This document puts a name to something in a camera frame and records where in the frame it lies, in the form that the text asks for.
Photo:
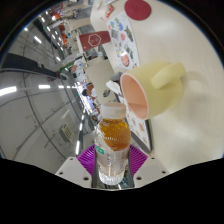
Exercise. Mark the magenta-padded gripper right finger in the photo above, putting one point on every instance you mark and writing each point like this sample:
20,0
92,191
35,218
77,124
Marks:
150,170

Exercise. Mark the group of ceiling lights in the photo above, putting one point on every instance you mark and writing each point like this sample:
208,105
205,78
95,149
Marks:
8,90

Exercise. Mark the crumpled white napkin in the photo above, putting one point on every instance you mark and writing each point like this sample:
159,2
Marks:
114,88

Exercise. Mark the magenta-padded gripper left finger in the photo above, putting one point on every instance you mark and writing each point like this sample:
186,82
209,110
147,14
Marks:
71,171

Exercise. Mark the flat round red coaster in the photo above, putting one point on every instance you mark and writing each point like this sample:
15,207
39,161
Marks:
137,9

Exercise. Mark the colourful printed sticker sheet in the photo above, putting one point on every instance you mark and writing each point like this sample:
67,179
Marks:
121,40

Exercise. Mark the red paper cup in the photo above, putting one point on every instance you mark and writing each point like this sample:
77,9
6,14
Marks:
95,40

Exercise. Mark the clear white-capped drink bottle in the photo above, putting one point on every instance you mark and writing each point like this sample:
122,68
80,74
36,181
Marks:
112,146

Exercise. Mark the ceiling air conditioner unit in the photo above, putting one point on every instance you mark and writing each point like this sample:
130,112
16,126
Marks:
66,132

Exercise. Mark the group of beige chairs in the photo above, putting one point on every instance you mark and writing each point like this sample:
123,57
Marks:
98,75

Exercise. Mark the pale yellow mug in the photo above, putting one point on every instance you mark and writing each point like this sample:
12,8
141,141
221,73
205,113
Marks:
160,90

